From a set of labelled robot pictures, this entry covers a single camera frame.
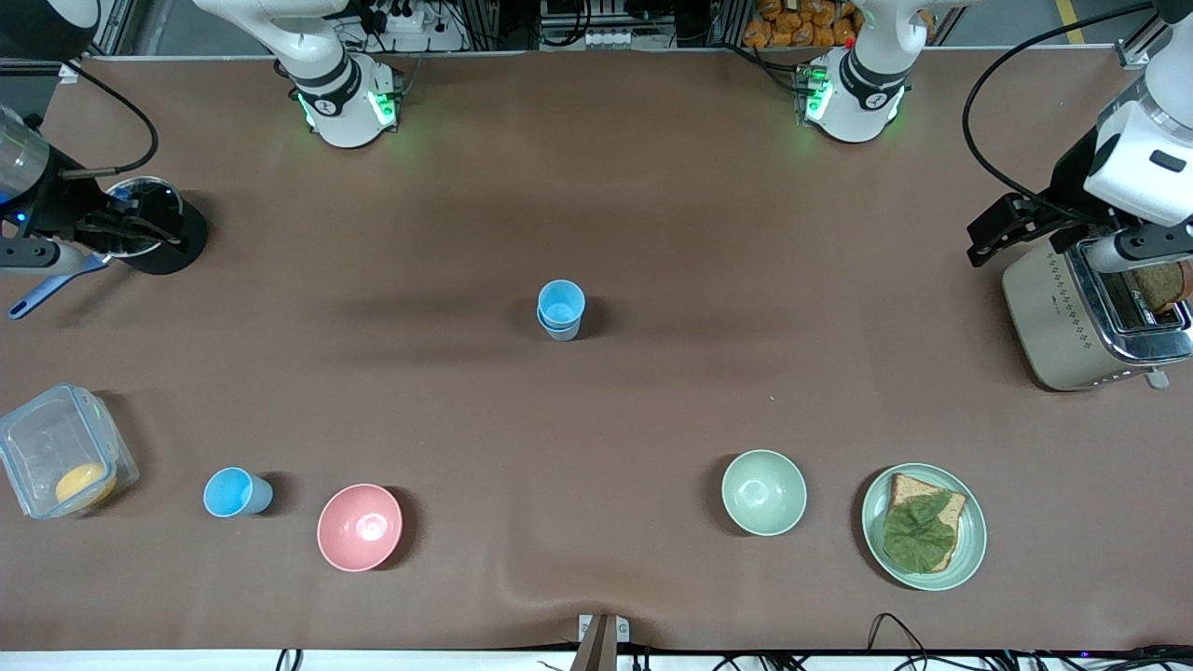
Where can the glass lid with blue knob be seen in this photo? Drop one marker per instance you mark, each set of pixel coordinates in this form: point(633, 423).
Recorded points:
point(154, 198)

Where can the pale green plate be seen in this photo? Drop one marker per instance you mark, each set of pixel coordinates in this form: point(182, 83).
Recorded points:
point(971, 545)

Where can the white power strip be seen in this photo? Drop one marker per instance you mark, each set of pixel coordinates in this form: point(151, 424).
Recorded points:
point(396, 19)

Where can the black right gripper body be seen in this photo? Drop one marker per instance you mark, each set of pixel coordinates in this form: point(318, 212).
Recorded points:
point(58, 203)

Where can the clear plastic storage container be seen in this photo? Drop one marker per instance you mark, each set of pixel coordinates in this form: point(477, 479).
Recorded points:
point(42, 447)

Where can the beige and chrome toaster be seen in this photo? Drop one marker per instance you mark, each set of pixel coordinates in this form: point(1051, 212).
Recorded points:
point(1044, 317)

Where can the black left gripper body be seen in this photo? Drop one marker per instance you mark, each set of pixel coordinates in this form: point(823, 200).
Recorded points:
point(1065, 194)

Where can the orange round food piece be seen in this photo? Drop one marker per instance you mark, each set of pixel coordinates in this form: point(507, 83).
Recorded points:
point(82, 483)

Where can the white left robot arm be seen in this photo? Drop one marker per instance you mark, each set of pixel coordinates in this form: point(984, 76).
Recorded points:
point(853, 98)

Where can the dark toast slice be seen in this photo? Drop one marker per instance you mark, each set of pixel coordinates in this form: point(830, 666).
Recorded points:
point(1165, 284)

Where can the aluminium frame corner bracket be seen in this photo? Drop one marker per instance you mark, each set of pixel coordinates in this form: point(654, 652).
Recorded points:
point(69, 73)
point(1134, 54)

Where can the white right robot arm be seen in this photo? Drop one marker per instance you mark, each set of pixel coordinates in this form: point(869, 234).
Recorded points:
point(340, 93)

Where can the orange snack bag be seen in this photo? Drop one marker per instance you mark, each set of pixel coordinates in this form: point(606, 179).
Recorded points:
point(802, 23)

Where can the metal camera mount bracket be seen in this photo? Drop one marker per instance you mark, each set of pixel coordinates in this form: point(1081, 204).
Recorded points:
point(601, 643)

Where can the brown bread slice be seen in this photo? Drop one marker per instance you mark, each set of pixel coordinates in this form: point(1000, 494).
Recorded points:
point(909, 486)

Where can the green lettuce leaf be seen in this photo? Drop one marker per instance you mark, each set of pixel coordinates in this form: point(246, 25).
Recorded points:
point(918, 531)

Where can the pink bowl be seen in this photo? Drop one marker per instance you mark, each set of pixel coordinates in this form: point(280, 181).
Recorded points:
point(359, 527)

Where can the small white socket strip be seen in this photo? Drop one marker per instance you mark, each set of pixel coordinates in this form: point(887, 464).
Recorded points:
point(608, 39)

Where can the pale green bowl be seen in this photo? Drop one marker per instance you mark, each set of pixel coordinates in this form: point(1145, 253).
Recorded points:
point(764, 492)

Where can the light blue plastic cup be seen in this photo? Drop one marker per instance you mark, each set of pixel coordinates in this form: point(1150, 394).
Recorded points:
point(561, 303)
point(562, 334)
point(231, 491)

